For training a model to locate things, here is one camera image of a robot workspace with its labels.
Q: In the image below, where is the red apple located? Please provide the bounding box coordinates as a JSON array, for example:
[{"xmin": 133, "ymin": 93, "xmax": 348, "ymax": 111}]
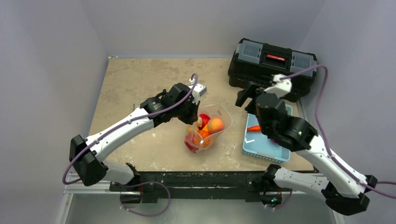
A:
[{"xmin": 199, "ymin": 113, "xmax": 211, "ymax": 130}]

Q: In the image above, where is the clear zip top bag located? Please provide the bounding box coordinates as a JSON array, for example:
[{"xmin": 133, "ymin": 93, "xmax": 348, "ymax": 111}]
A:
[{"xmin": 184, "ymin": 104, "xmax": 232, "ymax": 153}]

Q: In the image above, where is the peach fruit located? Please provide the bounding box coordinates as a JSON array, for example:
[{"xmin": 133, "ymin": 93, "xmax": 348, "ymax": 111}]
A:
[{"xmin": 208, "ymin": 117, "xmax": 225, "ymax": 134}]

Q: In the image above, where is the orange mini pumpkin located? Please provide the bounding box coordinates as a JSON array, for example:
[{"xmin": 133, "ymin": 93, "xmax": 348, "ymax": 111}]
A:
[{"xmin": 192, "ymin": 130, "xmax": 211, "ymax": 148}]

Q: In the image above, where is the yellow lemon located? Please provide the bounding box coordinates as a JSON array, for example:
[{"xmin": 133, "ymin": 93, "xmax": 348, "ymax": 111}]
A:
[{"xmin": 196, "ymin": 118, "xmax": 203, "ymax": 128}]

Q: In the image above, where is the red bell pepper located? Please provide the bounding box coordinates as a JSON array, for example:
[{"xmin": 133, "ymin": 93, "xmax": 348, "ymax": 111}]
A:
[{"xmin": 184, "ymin": 133, "xmax": 199, "ymax": 153}]

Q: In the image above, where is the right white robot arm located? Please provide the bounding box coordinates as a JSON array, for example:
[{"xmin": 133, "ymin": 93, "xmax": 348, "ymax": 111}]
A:
[{"xmin": 235, "ymin": 81, "xmax": 377, "ymax": 216}]

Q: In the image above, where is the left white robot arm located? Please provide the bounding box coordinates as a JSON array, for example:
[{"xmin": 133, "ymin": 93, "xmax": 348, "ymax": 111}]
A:
[{"xmin": 69, "ymin": 83, "xmax": 207, "ymax": 191}]

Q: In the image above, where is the black toolbox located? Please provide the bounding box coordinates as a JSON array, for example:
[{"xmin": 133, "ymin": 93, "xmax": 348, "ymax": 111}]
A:
[{"xmin": 228, "ymin": 38, "xmax": 317, "ymax": 88}]

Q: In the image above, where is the orange carrot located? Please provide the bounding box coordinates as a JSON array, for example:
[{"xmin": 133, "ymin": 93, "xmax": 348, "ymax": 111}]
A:
[{"xmin": 247, "ymin": 125, "xmax": 261, "ymax": 132}]

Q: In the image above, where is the light blue plastic basket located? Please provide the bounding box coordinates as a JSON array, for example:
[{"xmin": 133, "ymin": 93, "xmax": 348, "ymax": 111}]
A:
[{"xmin": 242, "ymin": 114, "xmax": 291, "ymax": 163}]

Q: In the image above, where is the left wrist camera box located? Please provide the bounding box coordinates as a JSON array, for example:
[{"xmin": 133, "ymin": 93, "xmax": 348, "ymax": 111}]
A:
[{"xmin": 189, "ymin": 78, "xmax": 207, "ymax": 104}]

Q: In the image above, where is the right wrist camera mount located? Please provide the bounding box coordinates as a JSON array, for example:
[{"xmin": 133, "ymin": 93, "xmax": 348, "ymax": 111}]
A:
[{"xmin": 264, "ymin": 74, "xmax": 292, "ymax": 98}]

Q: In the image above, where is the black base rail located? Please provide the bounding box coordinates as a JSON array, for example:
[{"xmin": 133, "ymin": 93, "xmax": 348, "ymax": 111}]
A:
[{"xmin": 109, "ymin": 170, "xmax": 293, "ymax": 204}]

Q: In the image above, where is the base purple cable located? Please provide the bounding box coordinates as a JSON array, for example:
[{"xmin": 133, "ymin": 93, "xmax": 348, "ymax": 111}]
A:
[{"xmin": 119, "ymin": 180, "xmax": 172, "ymax": 217}]

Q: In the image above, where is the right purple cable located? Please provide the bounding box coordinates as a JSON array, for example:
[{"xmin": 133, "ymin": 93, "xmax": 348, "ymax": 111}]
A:
[{"xmin": 280, "ymin": 65, "xmax": 396, "ymax": 199}]

